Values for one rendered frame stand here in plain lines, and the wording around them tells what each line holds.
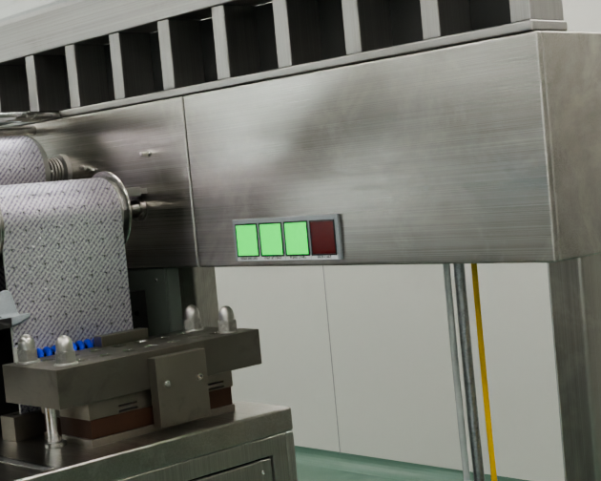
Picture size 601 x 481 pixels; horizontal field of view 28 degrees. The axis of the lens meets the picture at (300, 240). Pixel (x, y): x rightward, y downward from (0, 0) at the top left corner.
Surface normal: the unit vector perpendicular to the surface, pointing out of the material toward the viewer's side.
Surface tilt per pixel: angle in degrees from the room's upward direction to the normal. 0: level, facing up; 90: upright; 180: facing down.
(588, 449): 90
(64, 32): 90
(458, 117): 90
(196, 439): 90
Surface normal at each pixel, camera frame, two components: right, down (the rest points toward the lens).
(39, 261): 0.68, -0.03
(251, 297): -0.73, 0.11
